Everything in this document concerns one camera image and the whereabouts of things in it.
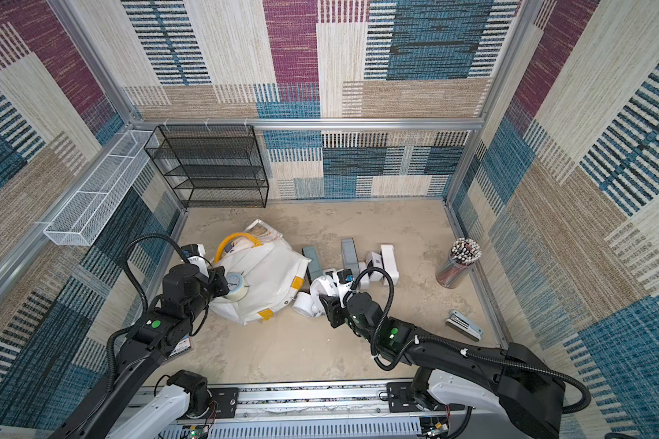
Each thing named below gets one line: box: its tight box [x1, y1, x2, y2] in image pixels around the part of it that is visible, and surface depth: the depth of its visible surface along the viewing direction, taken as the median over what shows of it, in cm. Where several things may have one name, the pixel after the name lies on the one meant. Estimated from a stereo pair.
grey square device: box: [340, 237, 360, 279], surface depth 93 cm
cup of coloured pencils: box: [435, 236, 483, 290], surface depth 85 cm
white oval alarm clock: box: [309, 275, 337, 315], surface depth 77 cm
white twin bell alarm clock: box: [291, 291, 321, 318], surface depth 86 cm
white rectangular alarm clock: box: [379, 244, 400, 287], surface depth 98 cm
